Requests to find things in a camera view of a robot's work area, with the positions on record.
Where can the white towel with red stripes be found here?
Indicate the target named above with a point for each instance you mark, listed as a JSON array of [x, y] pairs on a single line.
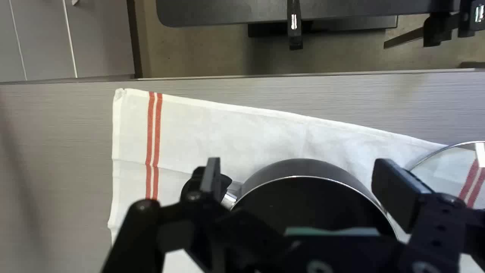
[[262, 137]]

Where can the black clamp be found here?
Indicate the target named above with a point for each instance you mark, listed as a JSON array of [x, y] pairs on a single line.
[[294, 24], [437, 31], [472, 17]]

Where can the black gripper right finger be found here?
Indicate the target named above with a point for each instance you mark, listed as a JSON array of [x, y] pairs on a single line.
[[440, 228]]

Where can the black cooking pot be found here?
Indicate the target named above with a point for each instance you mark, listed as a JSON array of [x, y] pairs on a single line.
[[303, 199]]

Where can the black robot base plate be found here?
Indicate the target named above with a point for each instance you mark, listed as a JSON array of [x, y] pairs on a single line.
[[228, 9]]

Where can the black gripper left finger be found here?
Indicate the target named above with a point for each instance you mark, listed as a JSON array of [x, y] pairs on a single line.
[[152, 232]]

